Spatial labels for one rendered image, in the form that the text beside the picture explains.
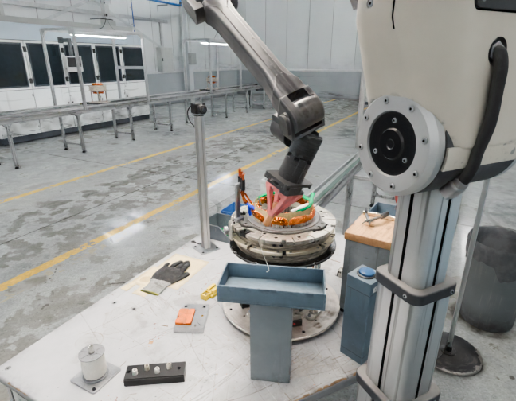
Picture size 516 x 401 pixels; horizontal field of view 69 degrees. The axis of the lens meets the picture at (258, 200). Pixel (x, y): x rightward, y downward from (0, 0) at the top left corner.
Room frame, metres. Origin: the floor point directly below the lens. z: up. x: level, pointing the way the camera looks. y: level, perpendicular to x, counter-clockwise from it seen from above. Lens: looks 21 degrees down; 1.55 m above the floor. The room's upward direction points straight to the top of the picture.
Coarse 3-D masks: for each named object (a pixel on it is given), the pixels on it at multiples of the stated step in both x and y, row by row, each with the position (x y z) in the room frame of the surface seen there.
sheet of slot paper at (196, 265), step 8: (176, 256) 1.37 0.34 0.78; (184, 256) 1.37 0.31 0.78; (160, 264) 1.30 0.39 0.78; (192, 264) 1.30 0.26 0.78; (200, 264) 1.30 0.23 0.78; (144, 272) 1.24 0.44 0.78; (152, 272) 1.24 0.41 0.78; (184, 272) 1.24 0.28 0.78; (192, 272) 1.24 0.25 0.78; (136, 280) 1.19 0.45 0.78; (144, 280) 1.19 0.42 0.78; (184, 280) 1.19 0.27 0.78; (120, 288) 1.13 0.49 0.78; (128, 288) 1.14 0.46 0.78; (176, 288) 1.14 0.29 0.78; (144, 296) 1.09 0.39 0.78
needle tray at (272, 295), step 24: (240, 264) 0.82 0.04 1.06; (240, 288) 0.72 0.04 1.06; (264, 288) 0.77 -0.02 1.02; (288, 288) 0.77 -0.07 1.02; (312, 288) 0.77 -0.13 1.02; (264, 312) 0.73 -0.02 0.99; (288, 312) 0.72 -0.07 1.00; (264, 336) 0.73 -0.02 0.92; (288, 336) 0.72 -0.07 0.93; (264, 360) 0.73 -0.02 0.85; (288, 360) 0.72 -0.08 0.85
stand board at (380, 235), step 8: (360, 216) 1.13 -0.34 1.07; (352, 224) 1.06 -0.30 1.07; (360, 224) 1.06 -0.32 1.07; (376, 224) 1.06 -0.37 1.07; (384, 224) 1.06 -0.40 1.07; (392, 224) 1.06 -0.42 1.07; (352, 232) 1.00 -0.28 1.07; (360, 232) 1.00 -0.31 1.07; (368, 232) 1.00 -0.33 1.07; (376, 232) 1.00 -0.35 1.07; (384, 232) 1.00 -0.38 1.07; (392, 232) 1.00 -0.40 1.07; (352, 240) 1.00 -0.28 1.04; (360, 240) 0.98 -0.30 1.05; (368, 240) 0.97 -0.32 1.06; (376, 240) 0.96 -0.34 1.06; (384, 240) 0.95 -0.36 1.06; (384, 248) 0.95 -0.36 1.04
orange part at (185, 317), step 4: (180, 312) 0.97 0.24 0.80; (184, 312) 0.97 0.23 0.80; (188, 312) 0.97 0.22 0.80; (192, 312) 0.97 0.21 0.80; (180, 316) 0.95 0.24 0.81; (184, 316) 0.95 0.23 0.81; (188, 316) 0.95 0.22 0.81; (192, 316) 0.95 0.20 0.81; (176, 320) 0.93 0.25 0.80; (180, 320) 0.93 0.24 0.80; (184, 320) 0.93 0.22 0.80; (188, 320) 0.93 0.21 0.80; (192, 320) 0.94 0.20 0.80; (176, 324) 0.92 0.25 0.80; (180, 324) 0.92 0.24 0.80; (184, 324) 0.92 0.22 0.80; (188, 324) 0.92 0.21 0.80
